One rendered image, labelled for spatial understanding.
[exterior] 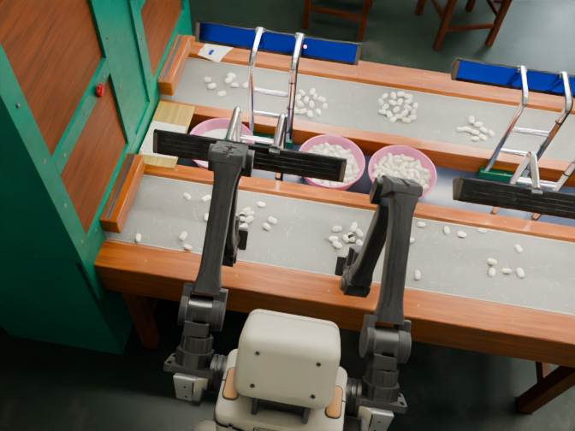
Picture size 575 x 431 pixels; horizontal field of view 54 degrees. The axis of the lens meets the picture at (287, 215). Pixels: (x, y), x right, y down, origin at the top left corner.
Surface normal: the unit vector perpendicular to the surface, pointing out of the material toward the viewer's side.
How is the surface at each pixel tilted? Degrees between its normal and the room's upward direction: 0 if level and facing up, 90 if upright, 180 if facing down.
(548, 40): 0
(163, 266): 0
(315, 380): 48
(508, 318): 0
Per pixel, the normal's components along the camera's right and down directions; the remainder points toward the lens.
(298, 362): -0.08, 0.22
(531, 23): 0.06, -0.56
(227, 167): 0.02, 0.00
